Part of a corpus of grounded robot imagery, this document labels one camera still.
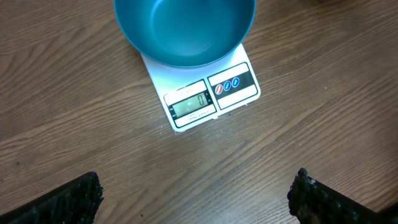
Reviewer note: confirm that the blue metal bowl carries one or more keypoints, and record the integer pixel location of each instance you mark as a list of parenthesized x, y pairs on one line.
[(185, 33)]

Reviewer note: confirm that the white digital kitchen scale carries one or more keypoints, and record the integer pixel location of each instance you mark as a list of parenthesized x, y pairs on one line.
[(192, 96)]

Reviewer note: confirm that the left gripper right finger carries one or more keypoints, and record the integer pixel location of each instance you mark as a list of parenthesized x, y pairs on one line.
[(313, 202)]

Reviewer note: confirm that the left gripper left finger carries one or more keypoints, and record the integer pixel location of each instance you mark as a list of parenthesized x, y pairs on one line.
[(77, 201)]

